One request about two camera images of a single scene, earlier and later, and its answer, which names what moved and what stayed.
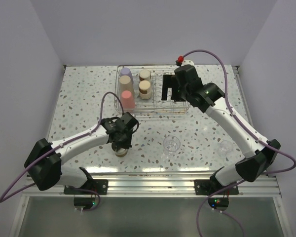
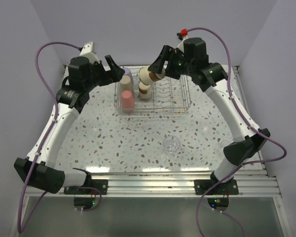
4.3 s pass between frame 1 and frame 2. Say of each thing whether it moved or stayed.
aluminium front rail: stayed
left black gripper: moved
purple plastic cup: stayed
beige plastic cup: stayed
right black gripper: moved
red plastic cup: stayed
